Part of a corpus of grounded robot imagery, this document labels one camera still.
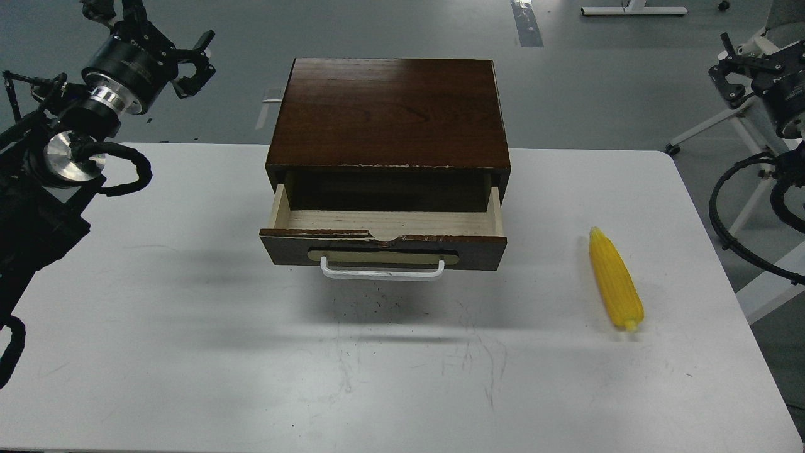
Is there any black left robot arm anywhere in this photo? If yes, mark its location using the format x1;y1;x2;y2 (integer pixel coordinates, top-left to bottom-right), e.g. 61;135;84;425
1;1;215;385

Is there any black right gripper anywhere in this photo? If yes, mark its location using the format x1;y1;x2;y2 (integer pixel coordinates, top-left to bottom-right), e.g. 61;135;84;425
708;33;804;140

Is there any grey floor tape strip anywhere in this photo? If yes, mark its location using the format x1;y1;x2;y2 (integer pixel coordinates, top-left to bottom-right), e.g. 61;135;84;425
509;1;544;48

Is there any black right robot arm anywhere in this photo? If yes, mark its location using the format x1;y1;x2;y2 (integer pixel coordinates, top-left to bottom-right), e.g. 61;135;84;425
708;33;804;286

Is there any dark wooden cabinet box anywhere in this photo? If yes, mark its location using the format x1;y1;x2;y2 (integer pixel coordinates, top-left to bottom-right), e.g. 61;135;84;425
265;57;511;193

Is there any wooden drawer with white handle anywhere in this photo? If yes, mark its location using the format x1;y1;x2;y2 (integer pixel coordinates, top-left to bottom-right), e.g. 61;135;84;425
259;171;507;271

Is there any yellow corn cob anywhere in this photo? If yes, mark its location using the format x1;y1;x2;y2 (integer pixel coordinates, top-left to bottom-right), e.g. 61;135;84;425
587;227;644;332

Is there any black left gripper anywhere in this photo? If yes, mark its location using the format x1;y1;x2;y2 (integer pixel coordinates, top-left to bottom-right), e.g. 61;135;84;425
80;0;216;116

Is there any white table base far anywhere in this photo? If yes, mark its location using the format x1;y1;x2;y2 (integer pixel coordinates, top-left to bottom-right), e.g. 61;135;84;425
580;1;688;17

